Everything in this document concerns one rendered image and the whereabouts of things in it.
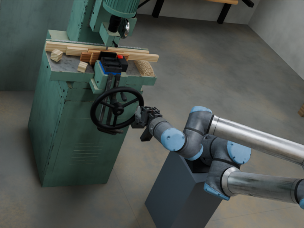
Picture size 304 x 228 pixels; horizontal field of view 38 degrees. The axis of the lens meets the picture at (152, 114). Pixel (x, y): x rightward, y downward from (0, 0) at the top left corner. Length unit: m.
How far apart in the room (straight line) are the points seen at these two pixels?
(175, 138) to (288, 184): 0.54
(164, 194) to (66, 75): 0.99
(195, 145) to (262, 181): 0.39
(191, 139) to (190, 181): 0.65
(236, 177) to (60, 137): 1.02
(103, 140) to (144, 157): 0.70
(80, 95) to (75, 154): 0.46
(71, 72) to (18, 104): 1.21
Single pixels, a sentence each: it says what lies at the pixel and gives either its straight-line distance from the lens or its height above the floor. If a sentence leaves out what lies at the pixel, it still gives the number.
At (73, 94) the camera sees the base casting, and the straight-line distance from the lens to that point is 2.37.
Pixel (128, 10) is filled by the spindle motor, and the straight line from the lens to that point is 2.27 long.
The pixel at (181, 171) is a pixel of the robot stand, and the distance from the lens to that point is 2.58.
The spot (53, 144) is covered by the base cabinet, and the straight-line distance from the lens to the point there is 2.61.
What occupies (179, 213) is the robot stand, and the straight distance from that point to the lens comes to 2.66.
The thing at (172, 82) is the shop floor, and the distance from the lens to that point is 4.26.
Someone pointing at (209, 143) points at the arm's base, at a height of 0.73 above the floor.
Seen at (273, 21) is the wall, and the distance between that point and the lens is 6.00.
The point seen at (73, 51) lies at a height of 0.92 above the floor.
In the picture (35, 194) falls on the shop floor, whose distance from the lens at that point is 2.84.
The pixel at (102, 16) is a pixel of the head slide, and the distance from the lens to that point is 2.44.
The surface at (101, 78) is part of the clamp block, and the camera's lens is 2.24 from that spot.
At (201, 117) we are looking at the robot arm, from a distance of 1.92.
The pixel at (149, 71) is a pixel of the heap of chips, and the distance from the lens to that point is 2.45.
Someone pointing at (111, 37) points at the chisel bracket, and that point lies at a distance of 2.36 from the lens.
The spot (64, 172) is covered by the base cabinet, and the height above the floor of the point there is 0.14.
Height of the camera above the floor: 2.16
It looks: 35 degrees down
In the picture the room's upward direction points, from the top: 23 degrees clockwise
